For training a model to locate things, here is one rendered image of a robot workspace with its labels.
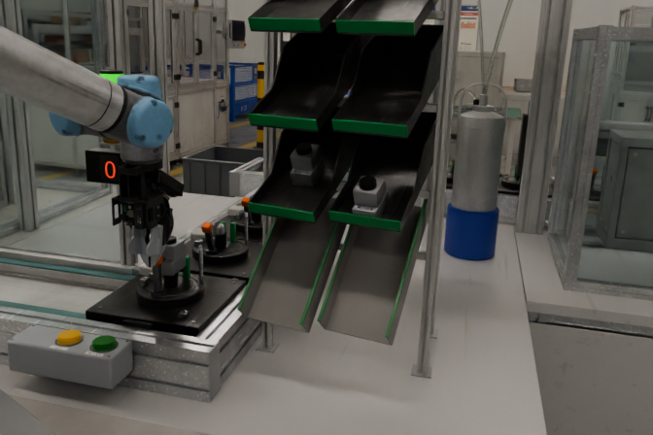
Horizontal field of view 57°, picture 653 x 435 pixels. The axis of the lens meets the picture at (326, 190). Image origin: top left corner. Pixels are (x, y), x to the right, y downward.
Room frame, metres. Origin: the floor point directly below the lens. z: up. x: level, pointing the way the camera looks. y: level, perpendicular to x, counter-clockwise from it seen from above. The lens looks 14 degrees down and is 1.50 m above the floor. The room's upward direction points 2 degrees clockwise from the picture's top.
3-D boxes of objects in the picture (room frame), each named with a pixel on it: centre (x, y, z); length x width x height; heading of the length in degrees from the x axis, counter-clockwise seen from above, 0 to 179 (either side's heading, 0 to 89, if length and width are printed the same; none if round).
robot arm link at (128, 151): (1.08, 0.33, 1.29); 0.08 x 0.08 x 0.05
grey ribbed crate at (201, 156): (3.31, 0.44, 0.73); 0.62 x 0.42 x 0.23; 76
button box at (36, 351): (0.98, 0.45, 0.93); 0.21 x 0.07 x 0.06; 76
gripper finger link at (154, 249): (1.08, 0.32, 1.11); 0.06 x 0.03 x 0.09; 166
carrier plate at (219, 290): (1.17, 0.32, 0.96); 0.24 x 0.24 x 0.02; 76
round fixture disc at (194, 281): (1.17, 0.32, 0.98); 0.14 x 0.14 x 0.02
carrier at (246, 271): (1.42, 0.26, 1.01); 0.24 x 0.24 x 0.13; 76
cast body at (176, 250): (1.18, 0.32, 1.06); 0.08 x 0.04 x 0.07; 168
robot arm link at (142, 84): (1.08, 0.34, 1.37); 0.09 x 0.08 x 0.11; 142
